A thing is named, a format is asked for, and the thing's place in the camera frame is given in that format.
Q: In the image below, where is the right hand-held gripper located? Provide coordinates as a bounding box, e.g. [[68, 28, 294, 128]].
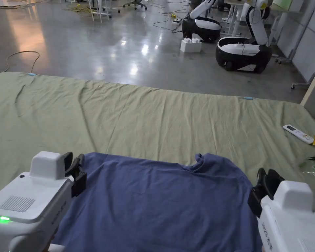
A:
[[248, 168, 315, 252]]

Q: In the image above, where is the black and white wheeled robot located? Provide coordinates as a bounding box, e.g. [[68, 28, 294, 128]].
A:
[[215, 0, 274, 72], [181, 0, 222, 44]]

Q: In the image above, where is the white remote control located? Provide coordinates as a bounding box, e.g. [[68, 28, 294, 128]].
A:
[[283, 124, 315, 145]]

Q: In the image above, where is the bed with pale green sheet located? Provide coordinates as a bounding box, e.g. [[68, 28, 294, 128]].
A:
[[0, 72, 315, 252]]

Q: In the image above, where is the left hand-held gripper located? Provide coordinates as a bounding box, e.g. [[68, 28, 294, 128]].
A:
[[0, 151, 87, 252]]

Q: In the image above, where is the blue shirt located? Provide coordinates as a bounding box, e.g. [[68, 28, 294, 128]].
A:
[[52, 152, 264, 252]]

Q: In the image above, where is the office chair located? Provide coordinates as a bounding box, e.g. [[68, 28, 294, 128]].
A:
[[122, 0, 148, 11]]

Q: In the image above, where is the white foam block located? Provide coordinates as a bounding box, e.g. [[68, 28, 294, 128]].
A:
[[180, 38, 202, 54]]

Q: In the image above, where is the white table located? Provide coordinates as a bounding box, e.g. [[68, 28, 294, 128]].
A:
[[89, 0, 121, 22], [221, 0, 253, 38]]

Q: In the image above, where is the yellow cable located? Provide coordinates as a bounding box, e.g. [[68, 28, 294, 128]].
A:
[[5, 50, 40, 73]]

